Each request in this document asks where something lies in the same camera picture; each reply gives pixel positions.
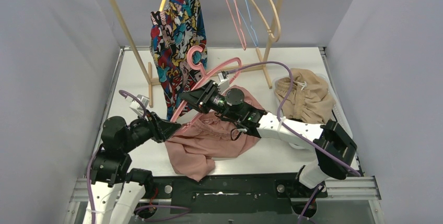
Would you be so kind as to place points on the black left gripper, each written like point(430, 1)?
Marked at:
point(154, 125)

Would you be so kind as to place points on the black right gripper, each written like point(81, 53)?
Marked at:
point(201, 97)

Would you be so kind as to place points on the pink shorts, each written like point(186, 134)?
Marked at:
point(191, 150)

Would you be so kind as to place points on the colourful comic print shorts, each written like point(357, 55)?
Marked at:
point(176, 28)

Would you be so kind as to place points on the beige shorts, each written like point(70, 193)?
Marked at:
point(308, 98)

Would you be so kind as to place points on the blue hanger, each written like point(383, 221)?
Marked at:
point(249, 24)

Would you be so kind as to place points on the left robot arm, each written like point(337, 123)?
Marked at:
point(114, 188)

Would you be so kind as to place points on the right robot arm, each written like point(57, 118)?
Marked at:
point(334, 148)

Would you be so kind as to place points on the wooden clothes rack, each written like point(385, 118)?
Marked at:
point(274, 31)

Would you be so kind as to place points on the white plastic basket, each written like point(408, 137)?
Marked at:
point(344, 122)

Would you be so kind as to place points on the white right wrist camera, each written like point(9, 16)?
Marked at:
point(224, 80)

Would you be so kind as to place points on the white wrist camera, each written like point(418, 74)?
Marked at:
point(224, 80)
point(136, 106)

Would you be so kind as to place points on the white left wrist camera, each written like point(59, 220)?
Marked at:
point(136, 106)

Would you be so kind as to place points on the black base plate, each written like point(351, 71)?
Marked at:
point(232, 194)

